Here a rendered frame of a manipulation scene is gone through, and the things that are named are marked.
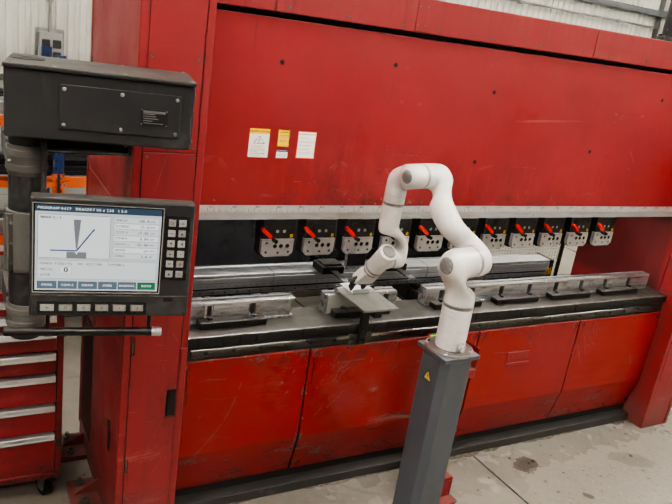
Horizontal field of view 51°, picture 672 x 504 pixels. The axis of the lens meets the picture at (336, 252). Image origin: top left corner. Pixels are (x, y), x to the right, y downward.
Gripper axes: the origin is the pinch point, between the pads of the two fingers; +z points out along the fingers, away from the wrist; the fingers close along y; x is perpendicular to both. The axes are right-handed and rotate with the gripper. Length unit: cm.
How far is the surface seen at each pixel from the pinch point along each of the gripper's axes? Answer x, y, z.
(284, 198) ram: -28, 41, -30
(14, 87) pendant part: -15, 149, -99
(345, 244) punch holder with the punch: -14.1, 8.6, -14.0
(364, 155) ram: -41, 6, -45
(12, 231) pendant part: 5, 149, -61
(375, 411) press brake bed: 48, -17, 44
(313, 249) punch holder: -12.8, 24.5, -12.5
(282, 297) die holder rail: 0.3, 35.2, 6.8
